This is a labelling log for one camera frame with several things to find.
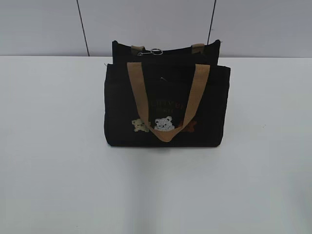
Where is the black bear tote bag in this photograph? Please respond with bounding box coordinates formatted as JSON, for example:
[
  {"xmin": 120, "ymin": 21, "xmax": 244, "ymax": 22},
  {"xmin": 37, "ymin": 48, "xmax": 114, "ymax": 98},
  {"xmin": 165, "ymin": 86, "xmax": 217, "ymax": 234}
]
[{"xmin": 104, "ymin": 40, "xmax": 231, "ymax": 147}]

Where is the silver zipper pull ring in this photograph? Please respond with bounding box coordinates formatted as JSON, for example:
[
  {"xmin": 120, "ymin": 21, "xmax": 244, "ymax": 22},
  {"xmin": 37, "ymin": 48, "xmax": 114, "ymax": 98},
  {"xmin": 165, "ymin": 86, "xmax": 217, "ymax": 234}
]
[{"xmin": 137, "ymin": 48, "xmax": 160, "ymax": 57}]

